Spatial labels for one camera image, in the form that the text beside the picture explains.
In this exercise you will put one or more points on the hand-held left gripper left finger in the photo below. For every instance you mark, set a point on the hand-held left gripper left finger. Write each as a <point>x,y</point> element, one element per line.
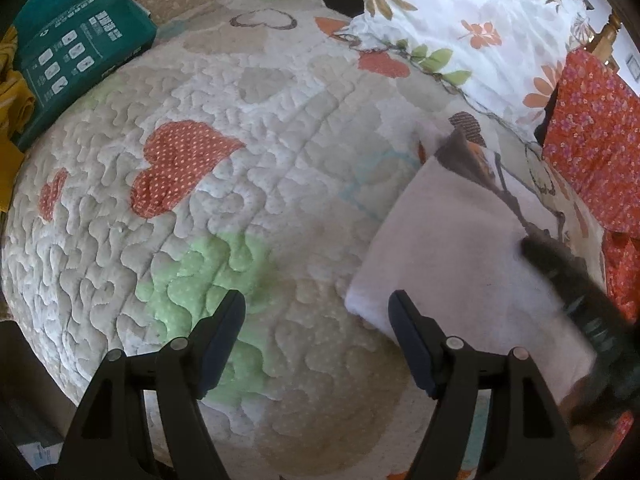
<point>225,340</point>

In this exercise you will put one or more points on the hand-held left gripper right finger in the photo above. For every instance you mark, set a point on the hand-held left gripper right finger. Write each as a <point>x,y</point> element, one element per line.
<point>412,345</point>

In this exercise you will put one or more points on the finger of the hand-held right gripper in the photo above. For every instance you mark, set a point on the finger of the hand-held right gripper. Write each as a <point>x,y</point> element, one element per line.
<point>545,260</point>

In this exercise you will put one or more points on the white baby garment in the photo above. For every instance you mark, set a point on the white baby garment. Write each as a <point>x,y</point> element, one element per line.
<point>450,250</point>

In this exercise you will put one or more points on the red floral pillow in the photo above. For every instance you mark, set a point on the red floral pillow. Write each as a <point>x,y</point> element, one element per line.
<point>595,125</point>

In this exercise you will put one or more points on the quilted heart-pattern blanket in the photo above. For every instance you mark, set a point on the quilted heart-pattern blanket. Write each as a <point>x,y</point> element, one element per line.
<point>250,185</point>

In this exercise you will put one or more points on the white floral pillow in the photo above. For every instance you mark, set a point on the white floral pillow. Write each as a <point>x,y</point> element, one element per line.
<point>475,0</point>

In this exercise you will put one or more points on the mustard yellow cloth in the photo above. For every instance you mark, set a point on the mustard yellow cloth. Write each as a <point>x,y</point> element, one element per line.
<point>10,160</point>

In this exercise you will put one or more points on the teal plastic package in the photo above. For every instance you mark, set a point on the teal plastic package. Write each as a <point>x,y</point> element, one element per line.
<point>75,45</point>

